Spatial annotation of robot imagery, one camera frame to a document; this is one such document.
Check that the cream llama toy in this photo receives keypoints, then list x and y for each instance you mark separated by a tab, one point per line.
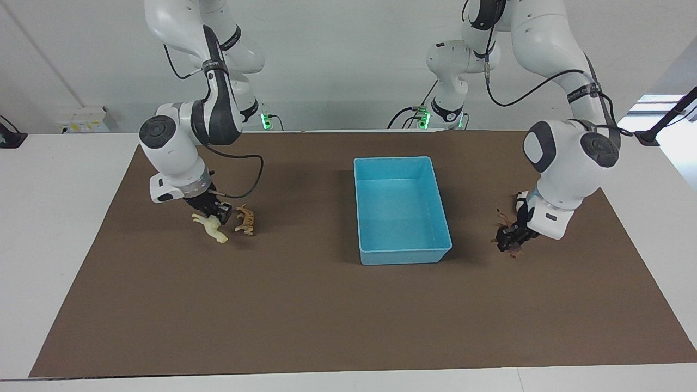
213	230

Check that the brown lion toy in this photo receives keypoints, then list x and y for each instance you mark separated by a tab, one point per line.
513	251

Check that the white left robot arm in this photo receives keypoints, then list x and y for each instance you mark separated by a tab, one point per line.
566	158

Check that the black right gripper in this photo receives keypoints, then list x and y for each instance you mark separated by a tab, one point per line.
204	204

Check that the black desk mount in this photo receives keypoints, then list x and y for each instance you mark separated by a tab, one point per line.
10	139

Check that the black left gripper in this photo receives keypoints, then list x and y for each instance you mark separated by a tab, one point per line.
524	226

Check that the black clamp stand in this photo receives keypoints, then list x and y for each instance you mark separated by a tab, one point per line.
661	122

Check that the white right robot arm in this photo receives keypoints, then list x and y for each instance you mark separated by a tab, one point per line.
174	152

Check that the orange striped tiger toy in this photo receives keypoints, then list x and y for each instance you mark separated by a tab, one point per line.
246	219

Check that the light blue storage box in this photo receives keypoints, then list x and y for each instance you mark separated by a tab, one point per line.
400	218

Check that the brown table mat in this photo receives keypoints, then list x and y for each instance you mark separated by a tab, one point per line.
305	305

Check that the white wall socket box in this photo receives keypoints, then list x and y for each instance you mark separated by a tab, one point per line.
81	120

